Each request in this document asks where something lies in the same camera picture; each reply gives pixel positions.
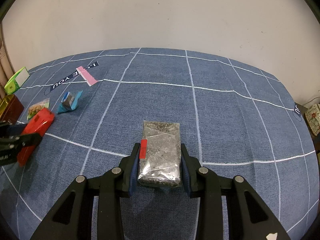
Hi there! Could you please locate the red snack bar wrapper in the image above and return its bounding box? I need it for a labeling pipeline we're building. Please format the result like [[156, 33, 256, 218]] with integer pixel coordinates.
[[17, 108, 54, 167]]

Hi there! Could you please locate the blue cookie wrapper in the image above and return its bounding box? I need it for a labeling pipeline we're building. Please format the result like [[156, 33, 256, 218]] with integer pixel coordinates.
[[57, 90, 82, 114]]

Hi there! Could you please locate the clear black sesame bar pack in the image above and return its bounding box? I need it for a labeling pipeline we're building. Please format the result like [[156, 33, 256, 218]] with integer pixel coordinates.
[[137, 120, 182, 187]]

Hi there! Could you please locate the gold and red tin box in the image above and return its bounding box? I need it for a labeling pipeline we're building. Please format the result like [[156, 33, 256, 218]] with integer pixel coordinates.
[[0, 94, 24, 124]]

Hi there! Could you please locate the small green nut packet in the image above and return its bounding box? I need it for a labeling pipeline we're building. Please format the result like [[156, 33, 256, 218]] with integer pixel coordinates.
[[27, 98, 50, 121]]

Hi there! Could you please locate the green tissue pack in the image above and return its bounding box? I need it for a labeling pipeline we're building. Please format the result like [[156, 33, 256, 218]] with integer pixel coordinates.
[[4, 67, 30, 95]]

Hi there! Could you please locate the pink wafer stick wrapper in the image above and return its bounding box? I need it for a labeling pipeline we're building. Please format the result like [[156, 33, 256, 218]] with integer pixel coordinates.
[[76, 66, 98, 86]]

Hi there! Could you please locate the floral patterned box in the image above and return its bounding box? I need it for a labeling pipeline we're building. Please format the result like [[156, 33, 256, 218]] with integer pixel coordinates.
[[304, 103, 320, 136]]

